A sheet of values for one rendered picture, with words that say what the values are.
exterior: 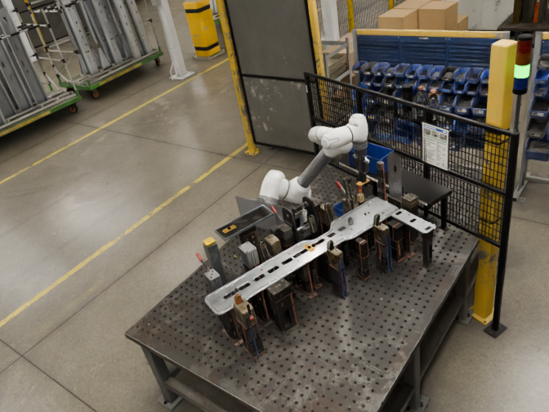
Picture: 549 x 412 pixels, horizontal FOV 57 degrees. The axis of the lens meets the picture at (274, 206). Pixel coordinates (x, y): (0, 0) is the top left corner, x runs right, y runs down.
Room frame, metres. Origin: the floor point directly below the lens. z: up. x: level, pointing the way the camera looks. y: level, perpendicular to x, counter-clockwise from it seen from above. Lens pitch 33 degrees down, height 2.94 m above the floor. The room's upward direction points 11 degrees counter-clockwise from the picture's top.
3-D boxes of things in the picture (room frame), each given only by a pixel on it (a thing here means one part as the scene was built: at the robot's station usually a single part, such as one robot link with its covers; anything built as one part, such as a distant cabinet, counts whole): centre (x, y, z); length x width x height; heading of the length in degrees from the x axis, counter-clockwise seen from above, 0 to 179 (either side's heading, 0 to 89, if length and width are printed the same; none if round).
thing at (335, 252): (2.32, -0.29, 0.87); 0.12 x 0.09 x 0.35; 29
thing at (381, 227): (2.46, -0.62, 0.87); 0.12 x 0.09 x 0.35; 29
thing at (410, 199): (2.68, -0.87, 0.88); 0.08 x 0.08 x 0.36; 29
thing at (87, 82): (10.24, 2.62, 0.88); 1.91 x 1.01 x 1.76; 139
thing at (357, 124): (2.67, -0.56, 1.63); 0.13 x 0.11 x 0.16; 111
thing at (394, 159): (2.78, -0.81, 1.17); 0.12 x 0.01 x 0.34; 29
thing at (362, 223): (2.43, -0.14, 1.00); 1.38 x 0.22 x 0.02; 119
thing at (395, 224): (2.54, -0.72, 0.84); 0.11 x 0.10 x 0.28; 29
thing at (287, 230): (2.60, -0.04, 0.89); 0.13 x 0.11 x 0.38; 29
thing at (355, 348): (2.75, -0.37, 0.68); 2.56 x 1.61 x 0.04; 137
